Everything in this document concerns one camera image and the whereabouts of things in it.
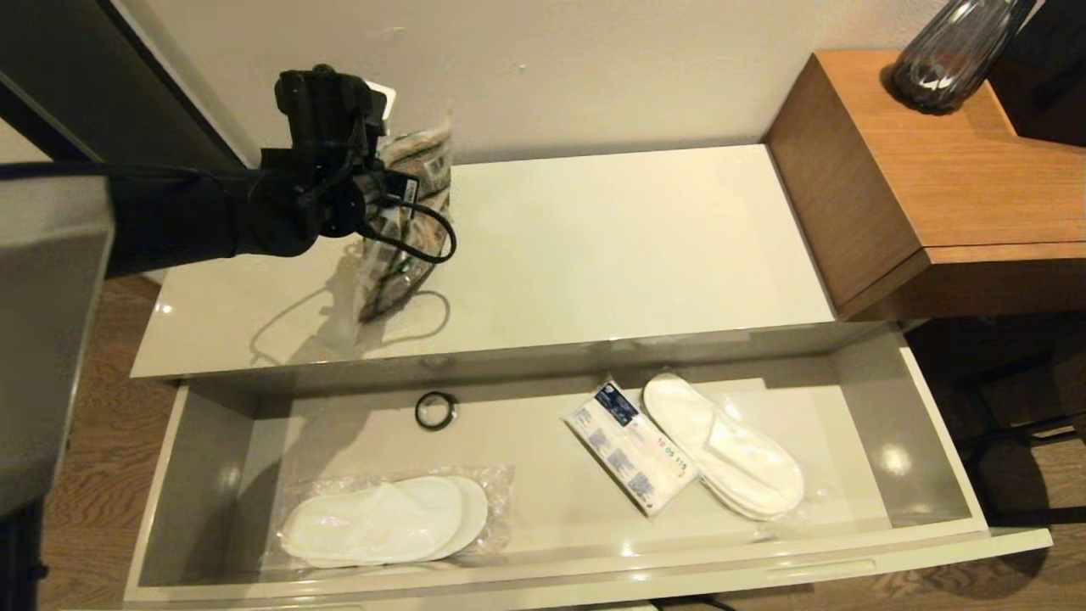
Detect dark sliding door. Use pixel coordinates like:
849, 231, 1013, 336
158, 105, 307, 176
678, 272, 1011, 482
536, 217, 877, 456
0, 0, 255, 171

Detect brown wooden desk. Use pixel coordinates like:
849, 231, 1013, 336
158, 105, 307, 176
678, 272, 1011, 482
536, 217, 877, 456
764, 49, 1086, 322

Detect black metal stool frame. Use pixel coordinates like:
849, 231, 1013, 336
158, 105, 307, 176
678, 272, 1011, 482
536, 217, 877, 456
954, 348, 1086, 527

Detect black tape roll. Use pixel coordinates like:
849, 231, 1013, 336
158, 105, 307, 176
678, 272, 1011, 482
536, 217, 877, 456
415, 391, 459, 431

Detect white tissue pack blue label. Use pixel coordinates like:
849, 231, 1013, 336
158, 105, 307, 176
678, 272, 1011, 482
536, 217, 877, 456
562, 379, 701, 519

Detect dark ribbed glass vase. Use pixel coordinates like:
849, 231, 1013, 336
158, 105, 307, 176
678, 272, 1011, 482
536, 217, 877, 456
891, 0, 1040, 117

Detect beige glossy drawer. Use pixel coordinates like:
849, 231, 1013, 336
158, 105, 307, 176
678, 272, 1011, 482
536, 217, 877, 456
123, 327, 1055, 611

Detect bagged white slippers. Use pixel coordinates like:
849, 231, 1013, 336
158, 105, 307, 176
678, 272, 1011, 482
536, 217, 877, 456
641, 372, 828, 527
267, 462, 516, 571

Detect beige glossy cabinet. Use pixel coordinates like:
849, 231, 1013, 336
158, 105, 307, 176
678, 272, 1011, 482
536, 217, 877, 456
132, 144, 837, 380

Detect green brown snack bag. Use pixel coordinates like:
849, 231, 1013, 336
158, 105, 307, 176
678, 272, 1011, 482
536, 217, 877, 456
352, 119, 455, 325

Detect black box on desk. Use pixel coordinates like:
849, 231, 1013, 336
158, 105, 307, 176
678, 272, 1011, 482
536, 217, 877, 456
988, 0, 1086, 149

